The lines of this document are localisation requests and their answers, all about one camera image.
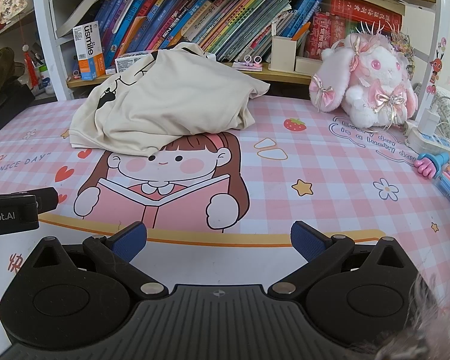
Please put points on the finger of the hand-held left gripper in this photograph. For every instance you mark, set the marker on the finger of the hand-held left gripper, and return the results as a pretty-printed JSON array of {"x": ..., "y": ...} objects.
[{"x": 47, "y": 199}]

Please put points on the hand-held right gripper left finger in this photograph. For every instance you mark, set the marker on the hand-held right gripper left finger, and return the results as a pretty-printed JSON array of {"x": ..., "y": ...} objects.
[{"x": 129, "y": 242}]

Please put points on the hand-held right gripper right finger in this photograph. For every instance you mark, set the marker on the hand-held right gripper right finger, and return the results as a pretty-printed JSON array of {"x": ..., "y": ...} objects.
[{"x": 307, "y": 242}]

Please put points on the cream T-shirt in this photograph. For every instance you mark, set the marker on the cream T-shirt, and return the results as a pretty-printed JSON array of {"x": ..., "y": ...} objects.
[{"x": 165, "y": 97}]

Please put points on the pink checked printed desk mat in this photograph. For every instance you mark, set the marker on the pink checked printed desk mat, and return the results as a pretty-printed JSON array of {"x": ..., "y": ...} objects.
[{"x": 322, "y": 180}]

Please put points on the black bag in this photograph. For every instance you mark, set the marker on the black bag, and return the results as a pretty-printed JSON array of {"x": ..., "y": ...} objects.
[{"x": 7, "y": 108}]

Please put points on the white bottle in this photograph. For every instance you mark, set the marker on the white bottle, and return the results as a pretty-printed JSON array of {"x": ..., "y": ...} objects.
[{"x": 47, "y": 78}]

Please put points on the red tassel ornament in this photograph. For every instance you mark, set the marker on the red tassel ornament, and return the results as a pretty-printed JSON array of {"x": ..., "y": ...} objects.
[{"x": 30, "y": 69}]

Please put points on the pink hand toy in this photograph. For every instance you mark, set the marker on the pink hand toy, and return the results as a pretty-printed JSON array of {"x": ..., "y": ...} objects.
[{"x": 427, "y": 167}]

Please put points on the fuzzy pale sleeve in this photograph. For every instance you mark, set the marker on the fuzzy pale sleeve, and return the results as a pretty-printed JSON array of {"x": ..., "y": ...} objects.
[{"x": 427, "y": 318}]

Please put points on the tall white orange box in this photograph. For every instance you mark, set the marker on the tall white orange box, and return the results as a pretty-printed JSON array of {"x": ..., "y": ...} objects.
[{"x": 88, "y": 50}]

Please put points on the white power strip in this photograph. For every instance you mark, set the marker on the white power strip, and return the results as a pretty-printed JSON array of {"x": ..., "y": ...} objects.
[{"x": 431, "y": 142}]

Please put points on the flat white orange box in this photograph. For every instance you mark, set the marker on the flat white orange box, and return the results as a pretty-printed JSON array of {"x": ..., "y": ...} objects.
[{"x": 131, "y": 62}]

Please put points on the wooden white bookshelf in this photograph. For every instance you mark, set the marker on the wooden white bookshelf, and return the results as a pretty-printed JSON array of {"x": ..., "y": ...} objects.
[{"x": 285, "y": 77}]

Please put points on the white charger plug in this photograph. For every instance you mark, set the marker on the white charger plug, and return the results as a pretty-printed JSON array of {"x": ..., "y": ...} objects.
[{"x": 428, "y": 122}]

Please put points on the white pink plush bunny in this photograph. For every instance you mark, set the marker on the white pink plush bunny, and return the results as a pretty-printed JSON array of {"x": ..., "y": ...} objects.
[{"x": 375, "y": 82}]

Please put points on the small cream box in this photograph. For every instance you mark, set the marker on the small cream box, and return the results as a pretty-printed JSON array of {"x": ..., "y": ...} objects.
[{"x": 307, "y": 65}]

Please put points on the grey leaning book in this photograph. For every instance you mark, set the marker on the grey leaning book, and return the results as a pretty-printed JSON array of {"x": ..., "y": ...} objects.
[{"x": 78, "y": 15}]

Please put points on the small beige cardboard box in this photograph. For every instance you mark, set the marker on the small beige cardboard box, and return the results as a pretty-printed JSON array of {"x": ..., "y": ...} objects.
[{"x": 283, "y": 54}]

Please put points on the pink scissors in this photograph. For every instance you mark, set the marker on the pink scissors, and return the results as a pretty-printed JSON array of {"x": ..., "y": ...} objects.
[{"x": 247, "y": 60}]

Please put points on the red patterned book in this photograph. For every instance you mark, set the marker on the red patterned book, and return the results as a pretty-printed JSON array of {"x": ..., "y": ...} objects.
[{"x": 324, "y": 33}]

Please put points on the red thick dictionary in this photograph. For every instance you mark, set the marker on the red thick dictionary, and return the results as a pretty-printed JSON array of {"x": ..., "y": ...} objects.
[{"x": 363, "y": 11}]

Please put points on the row of colourful books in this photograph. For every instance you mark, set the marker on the row of colourful books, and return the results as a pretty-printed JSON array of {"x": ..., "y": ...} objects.
[{"x": 217, "y": 18}]

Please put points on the deer wall sticker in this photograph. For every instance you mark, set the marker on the deer wall sticker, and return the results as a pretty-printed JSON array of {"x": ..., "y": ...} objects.
[{"x": 437, "y": 65}]

